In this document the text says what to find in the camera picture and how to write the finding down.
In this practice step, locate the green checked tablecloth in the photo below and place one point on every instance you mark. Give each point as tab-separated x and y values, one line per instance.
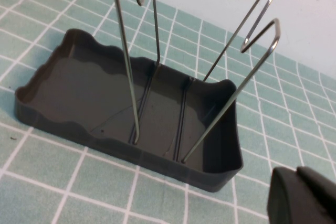
52	182

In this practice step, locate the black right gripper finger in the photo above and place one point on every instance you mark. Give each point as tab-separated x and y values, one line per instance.
302	197

